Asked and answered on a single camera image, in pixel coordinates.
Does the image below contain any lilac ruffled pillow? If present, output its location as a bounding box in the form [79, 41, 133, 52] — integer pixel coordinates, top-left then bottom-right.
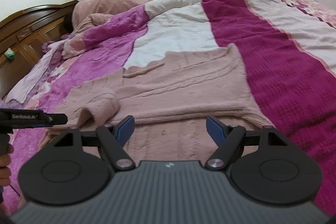
[5, 40, 66, 104]

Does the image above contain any magenta fleece blanket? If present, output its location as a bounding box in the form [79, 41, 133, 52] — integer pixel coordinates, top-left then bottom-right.
[202, 0, 335, 215]

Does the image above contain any pink floral quilt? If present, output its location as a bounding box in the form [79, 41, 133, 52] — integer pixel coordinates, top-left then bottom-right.
[0, 0, 221, 214]

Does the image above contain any dark wooden headboard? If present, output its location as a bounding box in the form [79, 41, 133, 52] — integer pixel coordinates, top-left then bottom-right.
[1, 0, 78, 98]

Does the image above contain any green teal small object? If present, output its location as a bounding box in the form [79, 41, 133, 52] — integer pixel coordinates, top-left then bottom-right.
[4, 48, 15, 60]

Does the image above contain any person's left hand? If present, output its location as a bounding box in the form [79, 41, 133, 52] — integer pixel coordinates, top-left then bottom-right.
[0, 143, 14, 212]

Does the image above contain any pink knitted sweater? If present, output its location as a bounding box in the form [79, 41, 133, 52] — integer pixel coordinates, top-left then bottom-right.
[56, 44, 270, 162]

